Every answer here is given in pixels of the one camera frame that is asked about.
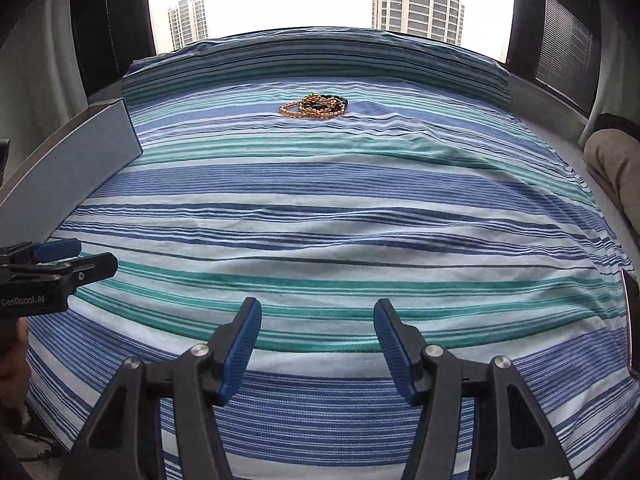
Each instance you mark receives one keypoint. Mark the person's left hand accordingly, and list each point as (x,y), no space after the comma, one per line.
(12,355)

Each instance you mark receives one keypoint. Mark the window blind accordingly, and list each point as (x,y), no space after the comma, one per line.
(565,45)

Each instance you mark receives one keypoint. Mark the slim twin high-rise building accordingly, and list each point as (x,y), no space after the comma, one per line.
(187,22)

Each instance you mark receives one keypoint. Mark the blue green striped bed sheet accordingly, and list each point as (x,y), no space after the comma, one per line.
(350,200)

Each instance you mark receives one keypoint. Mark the white cardboard box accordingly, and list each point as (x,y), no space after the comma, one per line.
(65,175)

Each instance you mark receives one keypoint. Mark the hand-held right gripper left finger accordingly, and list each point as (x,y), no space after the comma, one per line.
(242,345)

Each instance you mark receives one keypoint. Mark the beige cushion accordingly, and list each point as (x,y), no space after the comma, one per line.
(617,165)

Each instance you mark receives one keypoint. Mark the dark cloth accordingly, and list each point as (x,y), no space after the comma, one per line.
(620,121)

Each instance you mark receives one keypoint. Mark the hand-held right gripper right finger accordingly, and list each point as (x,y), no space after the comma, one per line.
(395,350)

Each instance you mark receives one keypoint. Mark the large high-rise building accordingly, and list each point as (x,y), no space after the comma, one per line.
(417,0)

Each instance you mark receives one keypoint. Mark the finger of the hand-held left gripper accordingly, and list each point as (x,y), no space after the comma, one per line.
(90,267)
(57,250)

